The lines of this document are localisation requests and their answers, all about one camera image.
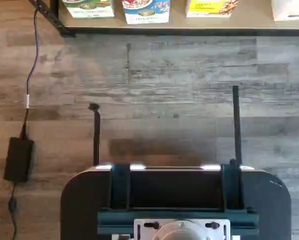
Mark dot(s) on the black power adapter brick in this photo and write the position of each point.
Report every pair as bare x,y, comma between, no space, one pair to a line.
18,160

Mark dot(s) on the dark teal bracket frame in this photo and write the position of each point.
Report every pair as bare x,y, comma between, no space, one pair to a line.
119,190

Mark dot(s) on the black frame wooden shelf unit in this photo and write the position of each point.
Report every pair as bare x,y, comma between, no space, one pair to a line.
214,23

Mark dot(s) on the white metal mounting plate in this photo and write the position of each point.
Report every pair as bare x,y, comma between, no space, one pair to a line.
142,232

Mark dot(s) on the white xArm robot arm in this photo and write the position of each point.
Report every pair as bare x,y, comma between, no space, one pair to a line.
182,232

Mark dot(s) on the green apple cinnamon oatmeal box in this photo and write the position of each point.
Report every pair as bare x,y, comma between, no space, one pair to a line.
89,10

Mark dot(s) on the black rounded robot base platform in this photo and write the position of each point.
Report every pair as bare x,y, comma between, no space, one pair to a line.
84,200

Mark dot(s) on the yellow white banana nut box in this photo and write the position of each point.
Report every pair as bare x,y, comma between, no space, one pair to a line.
209,8

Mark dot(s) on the white organic pantry box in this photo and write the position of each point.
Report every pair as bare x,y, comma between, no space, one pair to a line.
289,8

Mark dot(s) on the blue white flax plus box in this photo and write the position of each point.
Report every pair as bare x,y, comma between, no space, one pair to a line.
147,12

